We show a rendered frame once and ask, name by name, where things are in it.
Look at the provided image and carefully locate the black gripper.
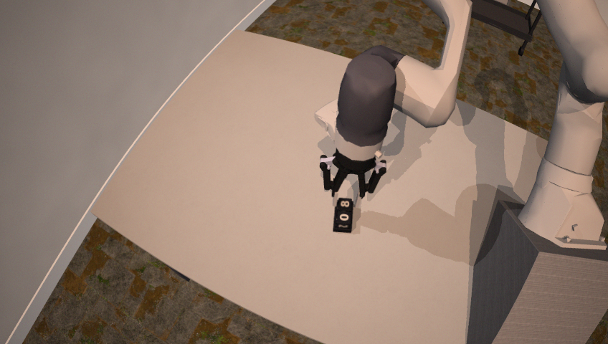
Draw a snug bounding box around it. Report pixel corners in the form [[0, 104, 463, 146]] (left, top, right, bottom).
[[320, 148, 386, 208]]

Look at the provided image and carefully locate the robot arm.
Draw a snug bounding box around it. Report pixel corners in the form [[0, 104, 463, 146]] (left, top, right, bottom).
[[314, 0, 608, 250]]

